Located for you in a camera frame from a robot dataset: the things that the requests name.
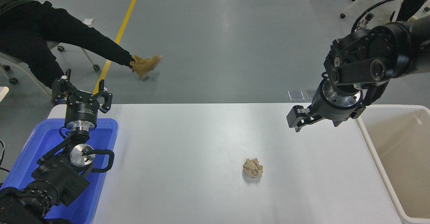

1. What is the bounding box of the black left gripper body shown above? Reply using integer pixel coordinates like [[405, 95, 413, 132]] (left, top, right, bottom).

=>
[[64, 91, 100, 124]]

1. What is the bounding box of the blue plastic tray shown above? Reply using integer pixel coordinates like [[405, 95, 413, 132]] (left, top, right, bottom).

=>
[[1, 118, 119, 224]]

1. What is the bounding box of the large pale bin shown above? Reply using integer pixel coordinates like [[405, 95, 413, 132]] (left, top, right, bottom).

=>
[[355, 104, 430, 224]]

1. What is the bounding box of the grey white office chair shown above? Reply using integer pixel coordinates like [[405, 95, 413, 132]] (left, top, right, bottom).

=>
[[0, 0, 101, 98]]

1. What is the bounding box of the thin black cable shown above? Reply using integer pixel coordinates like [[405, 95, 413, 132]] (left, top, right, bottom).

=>
[[0, 139, 10, 173]]

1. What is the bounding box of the person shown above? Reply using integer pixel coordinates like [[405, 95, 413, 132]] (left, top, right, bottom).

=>
[[383, 0, 430, 22], [0, 0, 162, 98]]

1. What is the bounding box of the tan paper ball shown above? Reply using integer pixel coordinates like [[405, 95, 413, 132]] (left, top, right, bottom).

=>
[[243, 158, 264, 178]]

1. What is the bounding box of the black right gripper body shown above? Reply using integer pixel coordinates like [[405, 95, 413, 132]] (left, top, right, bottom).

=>
[[308, 83, 362, 121]]

